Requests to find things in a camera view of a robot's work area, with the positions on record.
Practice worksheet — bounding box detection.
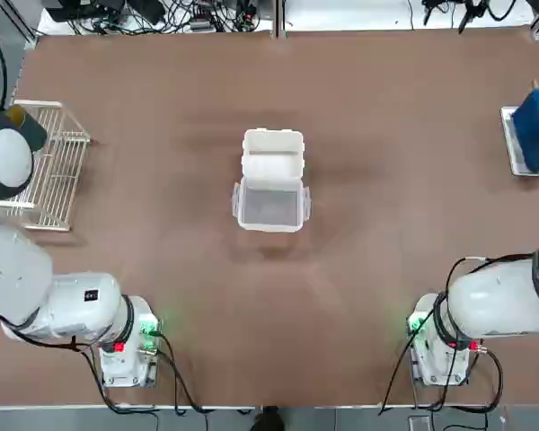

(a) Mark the white plastic preservation box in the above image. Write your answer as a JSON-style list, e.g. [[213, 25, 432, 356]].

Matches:
[[231, 128, 314, 233]]

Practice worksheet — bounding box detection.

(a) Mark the person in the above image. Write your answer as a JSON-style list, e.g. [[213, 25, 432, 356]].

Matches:
[[252, 405, 285, 431]]

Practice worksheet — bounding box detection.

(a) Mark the dark teal mug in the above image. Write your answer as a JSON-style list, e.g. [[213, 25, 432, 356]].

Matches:
[[4, 103, 49, 154]]

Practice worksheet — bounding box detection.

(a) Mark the blue folded cloth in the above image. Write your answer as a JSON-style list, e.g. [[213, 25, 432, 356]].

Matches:
[[511, 87, 539, 174]]

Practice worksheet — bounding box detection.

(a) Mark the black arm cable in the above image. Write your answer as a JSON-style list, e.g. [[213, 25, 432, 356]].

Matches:
[[379, 251, 539, 417], [152, 330, 216, 414]]

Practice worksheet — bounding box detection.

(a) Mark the aluminium frame post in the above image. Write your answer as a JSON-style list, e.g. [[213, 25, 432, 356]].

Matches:
[[272, 0, 285, 40]]

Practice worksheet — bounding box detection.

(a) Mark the cream wire dish rack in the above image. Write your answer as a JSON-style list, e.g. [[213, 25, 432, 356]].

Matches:
[[0, 101, 93, 233]]

